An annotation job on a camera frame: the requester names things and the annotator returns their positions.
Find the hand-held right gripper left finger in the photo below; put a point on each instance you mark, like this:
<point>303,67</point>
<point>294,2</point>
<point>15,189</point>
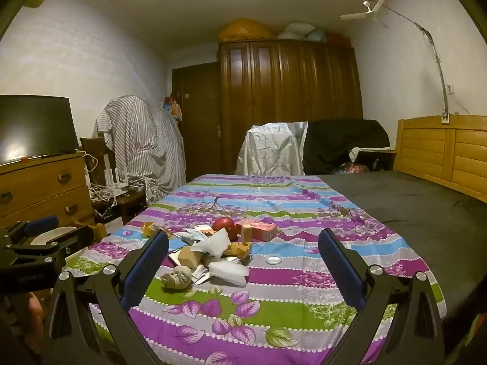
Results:
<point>146,270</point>

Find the grey mattress cover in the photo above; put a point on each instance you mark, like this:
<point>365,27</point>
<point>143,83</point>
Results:
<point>418,213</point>

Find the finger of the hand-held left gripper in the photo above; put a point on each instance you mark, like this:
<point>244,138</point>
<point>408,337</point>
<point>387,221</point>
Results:
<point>40,225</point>
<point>76,235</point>

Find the brown wooden wardrobe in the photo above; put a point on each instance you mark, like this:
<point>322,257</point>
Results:
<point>289,83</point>

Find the dark wooden chair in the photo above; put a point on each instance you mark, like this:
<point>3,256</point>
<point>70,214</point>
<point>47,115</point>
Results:
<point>91,148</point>

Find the pink plastic bag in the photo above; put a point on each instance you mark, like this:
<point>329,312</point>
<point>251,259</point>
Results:
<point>355,168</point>

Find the white pillows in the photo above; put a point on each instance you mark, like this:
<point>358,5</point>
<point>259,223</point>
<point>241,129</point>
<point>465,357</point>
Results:
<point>300,32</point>

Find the person's left forearm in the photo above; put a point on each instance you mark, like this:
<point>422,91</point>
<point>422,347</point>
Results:
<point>36,315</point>

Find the orange candy wrapper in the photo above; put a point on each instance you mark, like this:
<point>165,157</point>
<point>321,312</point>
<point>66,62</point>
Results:
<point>149,229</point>

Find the white foam sheet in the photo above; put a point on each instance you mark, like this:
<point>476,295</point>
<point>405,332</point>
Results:
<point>215,242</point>
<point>228,272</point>

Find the white cloth cover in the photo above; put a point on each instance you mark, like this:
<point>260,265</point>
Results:
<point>270,148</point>

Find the light wooden chair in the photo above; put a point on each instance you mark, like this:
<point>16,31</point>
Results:
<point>101,231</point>

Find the wooden drawer dresser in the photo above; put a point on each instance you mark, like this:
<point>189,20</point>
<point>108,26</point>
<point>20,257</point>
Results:
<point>38,186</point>

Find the brown cardboard block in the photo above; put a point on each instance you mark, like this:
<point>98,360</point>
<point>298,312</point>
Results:
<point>189,257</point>

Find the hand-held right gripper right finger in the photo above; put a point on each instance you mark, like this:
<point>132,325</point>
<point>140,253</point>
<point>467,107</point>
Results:
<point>340,270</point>

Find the red apple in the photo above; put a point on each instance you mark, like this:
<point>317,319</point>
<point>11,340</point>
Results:
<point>223,223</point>

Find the dark wooden door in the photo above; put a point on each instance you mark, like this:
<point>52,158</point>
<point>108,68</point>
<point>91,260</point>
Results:
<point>198,121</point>

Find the pink carton box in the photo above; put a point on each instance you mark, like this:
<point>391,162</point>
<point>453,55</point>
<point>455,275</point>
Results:
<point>258,230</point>

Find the thin metal pole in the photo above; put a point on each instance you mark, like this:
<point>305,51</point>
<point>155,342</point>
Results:
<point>430,42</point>

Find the white wall socket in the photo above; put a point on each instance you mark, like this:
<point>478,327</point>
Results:
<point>451,89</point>

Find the colourful hanging bags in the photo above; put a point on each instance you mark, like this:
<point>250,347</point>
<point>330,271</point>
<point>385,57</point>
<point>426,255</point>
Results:
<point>173,106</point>

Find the yellow snack wrapper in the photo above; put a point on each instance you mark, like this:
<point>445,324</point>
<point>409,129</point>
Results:
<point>240,249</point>

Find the silver foil packet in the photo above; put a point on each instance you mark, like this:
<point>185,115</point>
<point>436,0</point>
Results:
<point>199,274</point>

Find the paper towel ball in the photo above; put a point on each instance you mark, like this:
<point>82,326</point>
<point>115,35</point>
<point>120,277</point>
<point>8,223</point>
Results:
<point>177,277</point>

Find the grey striped cloth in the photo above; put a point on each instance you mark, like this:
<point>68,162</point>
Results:
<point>144,140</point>

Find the white plastic bucket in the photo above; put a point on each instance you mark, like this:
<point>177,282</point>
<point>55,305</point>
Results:
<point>57,232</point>

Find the white routers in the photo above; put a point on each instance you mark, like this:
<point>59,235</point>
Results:
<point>114,176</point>

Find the dark bedside cabinet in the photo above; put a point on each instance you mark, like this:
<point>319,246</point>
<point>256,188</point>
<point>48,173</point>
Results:
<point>374,157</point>

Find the small tan box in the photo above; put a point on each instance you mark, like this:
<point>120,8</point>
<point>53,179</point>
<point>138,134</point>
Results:
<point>246,232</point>

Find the black cloth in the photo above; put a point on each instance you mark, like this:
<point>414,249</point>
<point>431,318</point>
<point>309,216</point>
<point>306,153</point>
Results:
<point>342,137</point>

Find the orange bag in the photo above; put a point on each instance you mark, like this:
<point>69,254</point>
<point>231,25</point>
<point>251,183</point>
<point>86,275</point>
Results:
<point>247,30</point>

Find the white plastic lid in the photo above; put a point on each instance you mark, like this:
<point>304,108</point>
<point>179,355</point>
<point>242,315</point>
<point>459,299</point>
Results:
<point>273,260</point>

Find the wooden bed headboard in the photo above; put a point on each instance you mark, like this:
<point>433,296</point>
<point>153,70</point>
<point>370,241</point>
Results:
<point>449,152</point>

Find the striped floral bed sheet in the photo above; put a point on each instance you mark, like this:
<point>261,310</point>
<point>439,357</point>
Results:
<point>266,311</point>

